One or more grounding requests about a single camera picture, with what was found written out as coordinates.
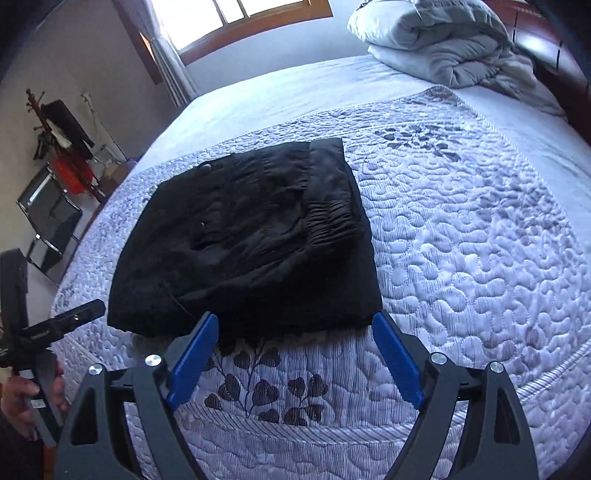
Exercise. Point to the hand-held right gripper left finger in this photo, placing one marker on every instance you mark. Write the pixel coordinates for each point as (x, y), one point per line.
(191, 364)

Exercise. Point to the wooden framed window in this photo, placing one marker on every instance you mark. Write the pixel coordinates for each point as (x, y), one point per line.
(221, 18)

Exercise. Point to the black chrome frame chair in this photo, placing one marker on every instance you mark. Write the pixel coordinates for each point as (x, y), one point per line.
(48, 217)

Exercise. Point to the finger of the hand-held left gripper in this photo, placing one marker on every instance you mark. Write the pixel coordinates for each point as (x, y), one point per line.
(69, 321)

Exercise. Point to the dark red wooden headboard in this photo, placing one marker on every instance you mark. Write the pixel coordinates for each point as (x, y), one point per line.
(554, 50)

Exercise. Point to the cardboard box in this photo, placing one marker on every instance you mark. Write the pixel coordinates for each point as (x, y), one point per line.
(117, 175)

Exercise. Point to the wooden coat rack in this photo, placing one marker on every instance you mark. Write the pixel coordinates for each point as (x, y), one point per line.
(36, 115)

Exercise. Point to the bed with patterned white cover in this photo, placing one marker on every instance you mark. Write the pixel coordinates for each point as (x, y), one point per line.
(461, 240)

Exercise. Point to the folded grey duvet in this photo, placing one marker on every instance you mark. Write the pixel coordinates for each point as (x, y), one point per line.
(438, 46)

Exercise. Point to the person's left forearm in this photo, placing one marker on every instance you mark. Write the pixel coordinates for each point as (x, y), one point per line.
(18, 452)

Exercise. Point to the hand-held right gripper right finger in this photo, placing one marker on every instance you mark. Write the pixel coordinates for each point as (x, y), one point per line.
(397, 360)

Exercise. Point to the person's left hand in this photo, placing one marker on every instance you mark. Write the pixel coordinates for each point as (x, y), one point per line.
(16, 399)

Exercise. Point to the white bed sheet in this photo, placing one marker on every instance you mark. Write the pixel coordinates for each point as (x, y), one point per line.
(277, 92)

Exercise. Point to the grey curtain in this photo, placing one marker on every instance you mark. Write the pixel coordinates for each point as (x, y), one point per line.
(161, 50)

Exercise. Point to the red mesh bag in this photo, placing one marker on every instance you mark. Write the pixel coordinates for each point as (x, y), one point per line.
(69, 175)

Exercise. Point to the black jacket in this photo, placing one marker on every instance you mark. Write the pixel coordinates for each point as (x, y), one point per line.
(240, 240)

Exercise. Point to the hanging black clothing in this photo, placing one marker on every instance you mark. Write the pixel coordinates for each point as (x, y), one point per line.
(69, 124)

